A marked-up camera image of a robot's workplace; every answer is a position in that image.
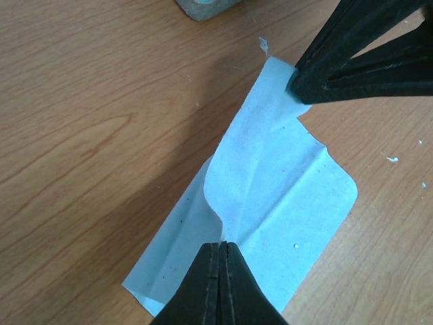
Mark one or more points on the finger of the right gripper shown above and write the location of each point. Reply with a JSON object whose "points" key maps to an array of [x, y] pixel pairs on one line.
{"points": [[379, 78], [336, 51]]}

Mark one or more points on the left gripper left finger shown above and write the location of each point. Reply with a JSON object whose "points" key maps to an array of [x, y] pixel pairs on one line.
{"points": [[196, 299]]}

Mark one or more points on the light blue cleaning cloth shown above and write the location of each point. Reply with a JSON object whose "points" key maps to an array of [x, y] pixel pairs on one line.
{"points": [[270, 187]]}

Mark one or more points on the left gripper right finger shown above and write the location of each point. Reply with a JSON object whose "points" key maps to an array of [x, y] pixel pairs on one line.
{"points": [[240, 299]]}

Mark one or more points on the grey felt glasses case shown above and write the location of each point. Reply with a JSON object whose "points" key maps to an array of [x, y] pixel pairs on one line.
{"points": [[203, 10]]}

